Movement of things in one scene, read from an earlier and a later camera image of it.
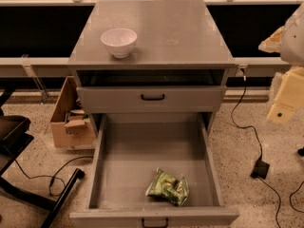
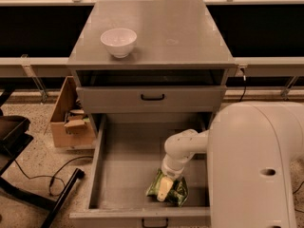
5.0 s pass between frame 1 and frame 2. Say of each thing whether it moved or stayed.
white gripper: moved
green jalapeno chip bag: stayed
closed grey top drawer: stayed
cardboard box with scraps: stayed
